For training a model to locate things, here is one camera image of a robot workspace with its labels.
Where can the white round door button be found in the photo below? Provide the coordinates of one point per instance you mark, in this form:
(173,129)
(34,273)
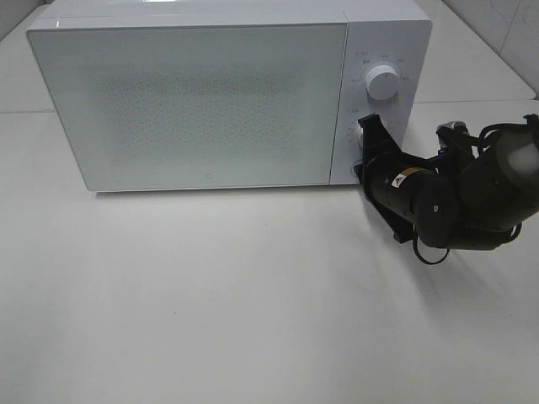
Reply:
(357,169)

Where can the white microwave knob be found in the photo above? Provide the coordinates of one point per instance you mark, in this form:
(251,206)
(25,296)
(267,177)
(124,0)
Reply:
(359,134)
(382,81)

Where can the white microwave oven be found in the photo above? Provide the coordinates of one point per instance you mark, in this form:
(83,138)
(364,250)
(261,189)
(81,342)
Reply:
(393,32)

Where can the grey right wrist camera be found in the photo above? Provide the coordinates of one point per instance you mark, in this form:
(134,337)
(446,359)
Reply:
(453,135)

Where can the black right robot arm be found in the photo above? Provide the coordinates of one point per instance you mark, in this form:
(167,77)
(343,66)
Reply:
(474,194)

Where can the white microwave door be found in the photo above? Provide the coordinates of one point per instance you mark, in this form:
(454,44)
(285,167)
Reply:
(191,108)

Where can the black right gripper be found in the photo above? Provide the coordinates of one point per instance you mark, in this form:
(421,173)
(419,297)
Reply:
(390,181)

